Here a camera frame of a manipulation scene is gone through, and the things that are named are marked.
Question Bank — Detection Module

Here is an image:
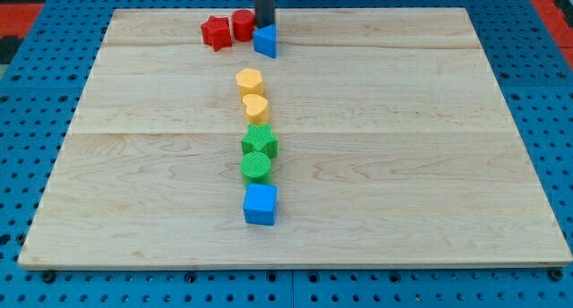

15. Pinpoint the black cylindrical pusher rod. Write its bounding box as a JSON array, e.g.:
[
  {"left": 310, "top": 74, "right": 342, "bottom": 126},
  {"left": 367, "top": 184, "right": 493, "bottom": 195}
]
[{"left": 254, "top": 0, "right": 275, "bottom": 29}]

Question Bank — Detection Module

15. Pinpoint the blue triangle block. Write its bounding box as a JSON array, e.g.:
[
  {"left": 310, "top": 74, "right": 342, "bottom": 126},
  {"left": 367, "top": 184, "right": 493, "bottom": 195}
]
[{"left": 253, "top": 24, "right": 277, "bottom": 58}]

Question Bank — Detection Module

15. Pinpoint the yellow hexagon block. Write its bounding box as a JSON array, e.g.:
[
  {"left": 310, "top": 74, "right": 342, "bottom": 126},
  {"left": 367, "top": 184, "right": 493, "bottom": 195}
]
[{"left": 235, "top": 68, "right": 264, "bottom": 100}]

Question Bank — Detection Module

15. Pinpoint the red cylinder block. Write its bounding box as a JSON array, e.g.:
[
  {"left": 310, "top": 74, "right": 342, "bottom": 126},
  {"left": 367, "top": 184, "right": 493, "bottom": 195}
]
[{"left": 231, "top": 9, "right": 256, "bottom": 42}]

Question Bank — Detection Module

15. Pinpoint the red star block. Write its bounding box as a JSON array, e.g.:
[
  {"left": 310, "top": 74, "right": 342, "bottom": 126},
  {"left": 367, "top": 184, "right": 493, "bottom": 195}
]
[{"left": 201, "top": 15, "right": 233, "bottom": 51}]

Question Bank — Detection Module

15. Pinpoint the yellow heart block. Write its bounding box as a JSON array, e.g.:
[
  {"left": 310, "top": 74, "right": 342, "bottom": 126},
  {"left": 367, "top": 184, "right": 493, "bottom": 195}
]
[{"left": 242, "top": 94, "right": 269, "bottom": 125}]

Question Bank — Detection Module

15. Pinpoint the green star block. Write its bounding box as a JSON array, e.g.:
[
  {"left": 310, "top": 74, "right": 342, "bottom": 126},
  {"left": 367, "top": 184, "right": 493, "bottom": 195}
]
[{"left": 241, "top": 123, "right": 278, "bottom": 158}]

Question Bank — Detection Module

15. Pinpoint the green cylinder block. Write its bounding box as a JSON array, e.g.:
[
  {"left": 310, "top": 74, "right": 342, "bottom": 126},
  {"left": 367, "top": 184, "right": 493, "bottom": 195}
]
[{"left": 240, "top": 151, "right": 272, "bottom": 185}]

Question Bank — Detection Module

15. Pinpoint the wooden board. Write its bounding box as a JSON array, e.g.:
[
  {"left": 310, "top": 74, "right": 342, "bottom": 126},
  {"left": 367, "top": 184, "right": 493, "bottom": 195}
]
[{"left": 19, "top": 8, "right": 572, "bottom": 270}]

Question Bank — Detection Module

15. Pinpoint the blue cube block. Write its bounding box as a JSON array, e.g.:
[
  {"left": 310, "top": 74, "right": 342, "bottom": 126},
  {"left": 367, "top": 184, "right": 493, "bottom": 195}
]
[{"left": 243, "top": 184, "right": 278, "bottom": 226}]

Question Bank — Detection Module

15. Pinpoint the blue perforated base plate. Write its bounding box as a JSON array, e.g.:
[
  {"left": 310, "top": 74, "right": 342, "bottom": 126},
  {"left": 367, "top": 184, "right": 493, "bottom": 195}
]
[{"left": 1, "top": 0, "right": 572, "bottom": 307}]

